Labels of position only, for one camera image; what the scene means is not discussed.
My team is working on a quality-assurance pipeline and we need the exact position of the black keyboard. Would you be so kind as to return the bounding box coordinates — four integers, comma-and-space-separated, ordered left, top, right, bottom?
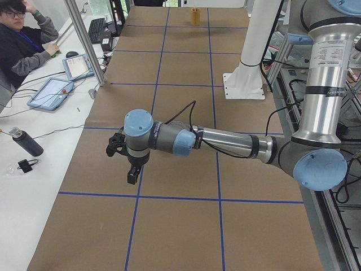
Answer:
88, 18, 105, 44

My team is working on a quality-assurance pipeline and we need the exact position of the far teach pendant tablet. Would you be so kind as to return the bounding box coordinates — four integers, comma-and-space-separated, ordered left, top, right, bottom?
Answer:
62, 54, 94, 81

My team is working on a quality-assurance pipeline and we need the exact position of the black computer mouse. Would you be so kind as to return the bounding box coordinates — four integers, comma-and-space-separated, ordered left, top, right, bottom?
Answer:
66, 51, 79, 58

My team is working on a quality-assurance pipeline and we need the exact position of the white camera mast pillar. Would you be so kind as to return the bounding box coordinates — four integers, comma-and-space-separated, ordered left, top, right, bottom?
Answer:
223, 0, 283, 100

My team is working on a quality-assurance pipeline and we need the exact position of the bamboo chopstick holder cup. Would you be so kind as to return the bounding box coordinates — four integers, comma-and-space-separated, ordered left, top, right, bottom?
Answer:
191, 7, 200, 26

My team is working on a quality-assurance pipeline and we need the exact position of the near teach pendant tablet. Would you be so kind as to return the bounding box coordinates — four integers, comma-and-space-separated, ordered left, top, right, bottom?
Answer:
27, 77, 74, 111

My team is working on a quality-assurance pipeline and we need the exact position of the black water bottle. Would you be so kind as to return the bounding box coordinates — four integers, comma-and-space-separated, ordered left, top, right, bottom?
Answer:
8, 127, 44, 157

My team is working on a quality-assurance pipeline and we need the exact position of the small black adapter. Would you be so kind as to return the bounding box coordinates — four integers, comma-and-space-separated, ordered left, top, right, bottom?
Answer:
17, 159, 39, 173

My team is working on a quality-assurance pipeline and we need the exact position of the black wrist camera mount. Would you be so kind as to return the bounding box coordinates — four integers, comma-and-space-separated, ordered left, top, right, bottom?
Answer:
106, 133, 128, 157

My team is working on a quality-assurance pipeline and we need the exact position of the black box on desk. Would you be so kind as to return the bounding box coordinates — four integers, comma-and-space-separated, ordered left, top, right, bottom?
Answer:
101, 37, 113, 52

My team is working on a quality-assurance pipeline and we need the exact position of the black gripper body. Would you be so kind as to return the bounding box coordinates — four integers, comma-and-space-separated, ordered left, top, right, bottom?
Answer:
127, 154, 149, 171

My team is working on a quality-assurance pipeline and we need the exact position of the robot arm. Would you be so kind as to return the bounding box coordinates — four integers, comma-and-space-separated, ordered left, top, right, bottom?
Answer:
120, 1, 360, 191

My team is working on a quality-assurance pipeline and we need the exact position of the teach pendant tablet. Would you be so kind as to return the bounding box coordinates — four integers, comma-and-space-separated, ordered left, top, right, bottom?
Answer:
27, 77, 74, 111
62, 54, 94, 81

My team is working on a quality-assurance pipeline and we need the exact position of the seated person in hoodie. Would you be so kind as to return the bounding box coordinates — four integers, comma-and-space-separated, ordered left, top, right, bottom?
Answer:
1, 1, 60, 88

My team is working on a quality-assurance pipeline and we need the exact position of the aluminium frame post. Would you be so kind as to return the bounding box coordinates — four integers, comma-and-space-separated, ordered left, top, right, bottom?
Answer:
64, 0, 105, 86

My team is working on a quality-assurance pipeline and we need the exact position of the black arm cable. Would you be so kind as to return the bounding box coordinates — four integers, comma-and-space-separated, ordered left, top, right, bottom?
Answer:
164, 100, 302, 159

